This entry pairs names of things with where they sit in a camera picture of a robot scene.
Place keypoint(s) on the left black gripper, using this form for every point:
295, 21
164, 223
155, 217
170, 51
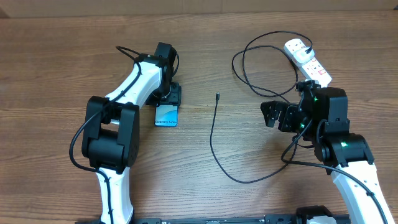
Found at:
173, 98

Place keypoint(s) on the blue Galaxy smartphone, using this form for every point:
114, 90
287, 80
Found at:
166, 116

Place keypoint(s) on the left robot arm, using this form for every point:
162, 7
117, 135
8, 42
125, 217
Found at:
111, 131

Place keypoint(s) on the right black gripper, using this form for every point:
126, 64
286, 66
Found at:
275, 109

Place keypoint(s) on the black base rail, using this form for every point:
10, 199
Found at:
268, 219

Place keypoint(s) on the white power strip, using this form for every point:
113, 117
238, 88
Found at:
312, 70

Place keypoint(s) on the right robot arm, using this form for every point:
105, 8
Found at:
321, 117

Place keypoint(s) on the white charger plug adapter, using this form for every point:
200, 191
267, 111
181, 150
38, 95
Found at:
303, 55

